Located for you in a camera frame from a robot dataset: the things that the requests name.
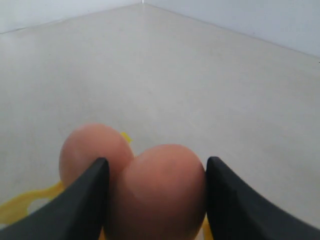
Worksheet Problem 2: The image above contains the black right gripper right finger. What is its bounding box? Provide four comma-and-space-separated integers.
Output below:
206, 156, 320, 240

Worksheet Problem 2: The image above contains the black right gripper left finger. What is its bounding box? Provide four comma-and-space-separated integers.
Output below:
0, 157, 110, 240

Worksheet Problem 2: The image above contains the brown egg placed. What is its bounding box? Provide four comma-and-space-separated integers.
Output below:
104, 144, 206, 240
59, 123, 134, 187

